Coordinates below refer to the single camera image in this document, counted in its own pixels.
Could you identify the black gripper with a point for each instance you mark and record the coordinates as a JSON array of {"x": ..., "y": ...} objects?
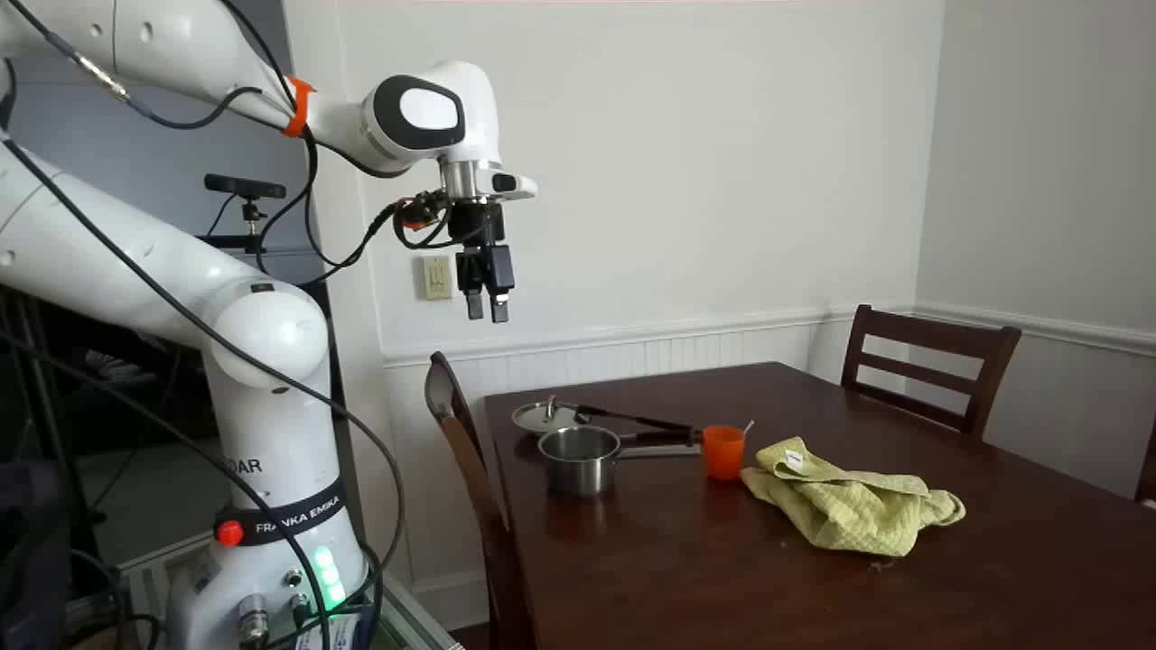
[{"x": 483, "y": 247}]

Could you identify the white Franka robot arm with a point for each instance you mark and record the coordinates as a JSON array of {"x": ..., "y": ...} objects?
[{"x": 269, "y": 421}]

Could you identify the dark wooden curved-back chair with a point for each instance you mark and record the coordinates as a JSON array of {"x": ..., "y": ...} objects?
[{"x": 474, "y": 483}]

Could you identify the black kitchen tongs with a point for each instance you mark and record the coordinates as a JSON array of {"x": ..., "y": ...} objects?
[{"x": 636, "y": 423}]

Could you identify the orange plastic cup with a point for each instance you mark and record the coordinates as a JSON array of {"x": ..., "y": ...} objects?
[{"x": 725, "y": 456}]

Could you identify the small white spoon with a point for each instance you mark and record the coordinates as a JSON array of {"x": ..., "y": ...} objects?
[{"x": 749, "y": 429}]

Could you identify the yellow-green cloth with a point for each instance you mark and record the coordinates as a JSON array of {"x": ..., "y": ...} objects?
[{"x": 843, "y": 500}]

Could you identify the dark wooden slat-back chair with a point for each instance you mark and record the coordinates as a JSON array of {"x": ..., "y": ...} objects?
[{"x": 926, "y": 343}]

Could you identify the beige wall light switch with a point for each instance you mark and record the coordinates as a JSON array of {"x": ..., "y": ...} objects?
[{"x": 435, "y": 275}]

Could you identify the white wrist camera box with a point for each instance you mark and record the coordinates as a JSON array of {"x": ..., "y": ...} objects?
[{"x": 516, "y": 187}]

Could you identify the black camera on stand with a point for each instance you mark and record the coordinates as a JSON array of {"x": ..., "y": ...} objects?
[{"x": 244, "y": 187}]

